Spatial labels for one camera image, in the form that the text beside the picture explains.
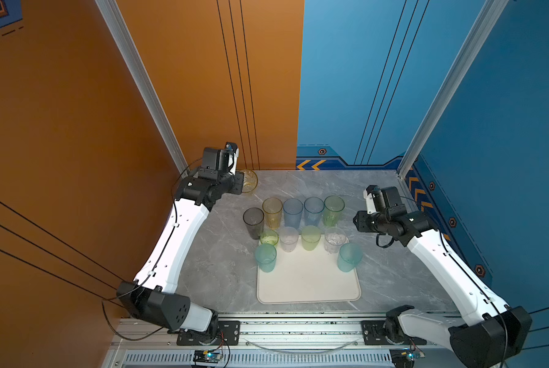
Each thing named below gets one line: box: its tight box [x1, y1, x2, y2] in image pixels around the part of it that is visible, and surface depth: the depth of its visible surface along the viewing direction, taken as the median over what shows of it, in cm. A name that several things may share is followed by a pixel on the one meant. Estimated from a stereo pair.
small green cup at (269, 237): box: [259, 229, 280, 247], surface depth 94 cm
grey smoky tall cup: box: [242, 207, 265, 240], surface depth 90 cm
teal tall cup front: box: [337, 242, 364, 273], surface depth 91 cm
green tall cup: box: [323, 195, 346, 227], surface depth 95 cm
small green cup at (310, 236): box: [301, 225, 322, 252], surface depth 90 cm
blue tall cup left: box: [282, 197, 304, 230], surface depth 93 cm
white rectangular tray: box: [256, 236, 362, 305], surface depth 89 cm
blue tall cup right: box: [303, 196, 326, 227], surface depth 95 cm
